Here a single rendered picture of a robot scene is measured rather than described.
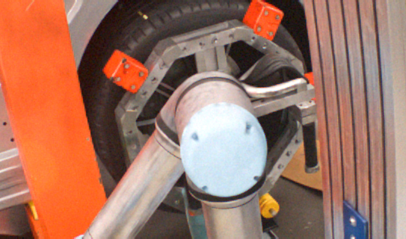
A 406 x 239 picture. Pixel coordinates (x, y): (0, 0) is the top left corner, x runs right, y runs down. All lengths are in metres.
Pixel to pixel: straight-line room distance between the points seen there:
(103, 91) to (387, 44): 1.45
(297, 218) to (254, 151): 2.30
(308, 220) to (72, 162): 1.77
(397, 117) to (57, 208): 1.01
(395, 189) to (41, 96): 0.88
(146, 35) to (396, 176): 1.35
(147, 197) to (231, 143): 0.26
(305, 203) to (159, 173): 2.22
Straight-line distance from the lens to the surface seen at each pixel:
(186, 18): 2.42
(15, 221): 3.86
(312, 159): 2.39
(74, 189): 1.92
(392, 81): 1.09
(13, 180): 2.47
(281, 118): 2.66
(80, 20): 2.33
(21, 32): 1.75
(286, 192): 3.70
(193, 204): 2.29
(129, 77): 2.33
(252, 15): 2.44
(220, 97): 1.28
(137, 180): 1.44
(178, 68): 2.60
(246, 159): 1.24
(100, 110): 2.44
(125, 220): 1.47
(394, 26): 1.06
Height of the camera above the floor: 2.04
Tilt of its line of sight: 28 degrees down
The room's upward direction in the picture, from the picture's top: 9 degrees counter-clockwise
